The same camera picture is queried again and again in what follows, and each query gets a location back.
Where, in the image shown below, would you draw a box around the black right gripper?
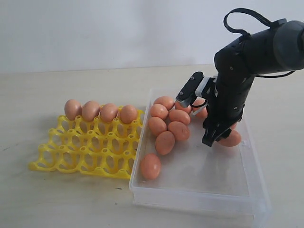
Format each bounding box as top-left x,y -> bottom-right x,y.
202,75 -> 254,147

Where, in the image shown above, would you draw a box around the brown egg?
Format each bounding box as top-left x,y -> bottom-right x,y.
140,153 -> 161,180
169,109 -> 190,125
148,116 -> 167,137
192,97 -> 208,119
120,105 -> 137,124
100,103 -> 118,123
82,100 -> 100,122
153,96 -> 175,111
168,121 -> 190,141
64,99 -> 82,120
218,129 -> 241,147
155,131 -> 175,155
230,123 -> 237,130
174,101 -> 192,114
150,104 -> 169,120

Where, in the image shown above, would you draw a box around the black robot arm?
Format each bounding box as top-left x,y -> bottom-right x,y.
202,20 -> 304,146

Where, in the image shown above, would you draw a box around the clear plastic container box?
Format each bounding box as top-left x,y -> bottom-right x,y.
129,88 -> 271,228

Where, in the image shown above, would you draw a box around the yellow plastic egg tray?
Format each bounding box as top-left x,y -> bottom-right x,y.
28,110 -> 144,180

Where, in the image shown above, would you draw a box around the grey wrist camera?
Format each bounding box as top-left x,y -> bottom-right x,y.
176,71 -> 204,108

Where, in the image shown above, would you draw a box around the black cable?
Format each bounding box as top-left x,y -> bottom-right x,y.
223,8 -> 297,78

